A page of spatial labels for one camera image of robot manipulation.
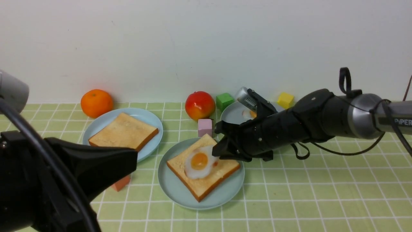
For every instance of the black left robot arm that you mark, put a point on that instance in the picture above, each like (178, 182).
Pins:
(47, 183)

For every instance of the yellow cube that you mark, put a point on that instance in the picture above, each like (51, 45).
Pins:
(285, 100)

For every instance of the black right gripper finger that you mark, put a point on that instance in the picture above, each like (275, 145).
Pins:
(227, 149)

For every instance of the grey blue right plate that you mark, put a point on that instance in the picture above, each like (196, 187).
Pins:
(233, 113)

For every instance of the toast slice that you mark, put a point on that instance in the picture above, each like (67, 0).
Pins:
(124, 131)
(200, 188)

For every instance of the teal centre plate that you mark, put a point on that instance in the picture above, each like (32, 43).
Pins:
(179, 194)

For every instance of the green cube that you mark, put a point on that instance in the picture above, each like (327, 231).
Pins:
(223, 101)

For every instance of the pink cube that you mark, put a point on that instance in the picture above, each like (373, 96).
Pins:
(205, 127)

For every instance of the orange fruit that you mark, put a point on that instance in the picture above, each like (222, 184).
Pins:
(96, 102)

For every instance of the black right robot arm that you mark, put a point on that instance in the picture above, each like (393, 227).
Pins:
(316, 118)

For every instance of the red apple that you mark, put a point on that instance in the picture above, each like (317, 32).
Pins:
(199, 105)

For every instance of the light blue left plate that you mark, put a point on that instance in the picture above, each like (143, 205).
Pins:
(139, 114)

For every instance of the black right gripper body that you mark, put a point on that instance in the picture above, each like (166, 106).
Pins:
(259, 138)

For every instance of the salmon red cube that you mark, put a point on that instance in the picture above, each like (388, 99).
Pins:
(119, 185)

